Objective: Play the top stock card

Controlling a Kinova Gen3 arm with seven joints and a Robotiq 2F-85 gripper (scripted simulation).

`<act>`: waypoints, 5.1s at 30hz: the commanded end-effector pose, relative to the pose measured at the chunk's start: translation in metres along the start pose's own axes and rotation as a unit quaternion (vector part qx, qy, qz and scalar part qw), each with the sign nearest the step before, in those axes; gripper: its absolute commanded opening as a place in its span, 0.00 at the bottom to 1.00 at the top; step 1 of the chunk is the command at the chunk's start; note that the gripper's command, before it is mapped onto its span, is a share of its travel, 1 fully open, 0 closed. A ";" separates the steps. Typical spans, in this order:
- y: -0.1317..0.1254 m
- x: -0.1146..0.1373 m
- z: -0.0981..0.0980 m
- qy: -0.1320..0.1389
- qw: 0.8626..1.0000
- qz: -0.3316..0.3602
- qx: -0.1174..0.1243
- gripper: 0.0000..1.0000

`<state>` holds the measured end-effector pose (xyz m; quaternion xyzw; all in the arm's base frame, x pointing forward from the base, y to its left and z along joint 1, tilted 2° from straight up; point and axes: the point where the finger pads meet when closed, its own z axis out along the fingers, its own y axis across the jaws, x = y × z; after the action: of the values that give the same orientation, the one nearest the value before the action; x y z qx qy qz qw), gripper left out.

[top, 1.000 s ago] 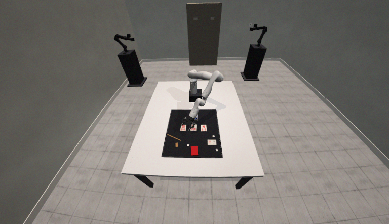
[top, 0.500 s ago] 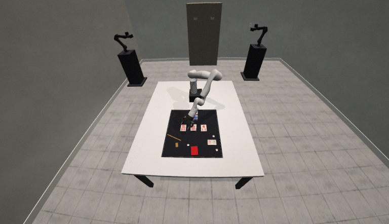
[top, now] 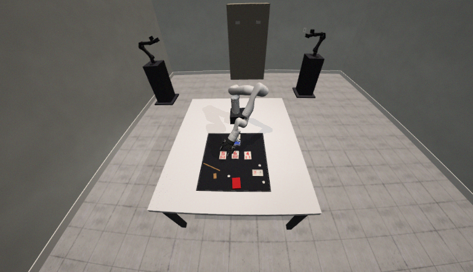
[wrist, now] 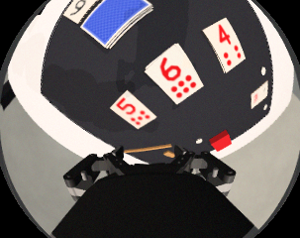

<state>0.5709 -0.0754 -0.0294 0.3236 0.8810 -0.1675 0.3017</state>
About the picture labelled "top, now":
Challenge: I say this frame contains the red rectangular block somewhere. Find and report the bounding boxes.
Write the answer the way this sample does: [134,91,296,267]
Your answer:
[232,177,241,190]

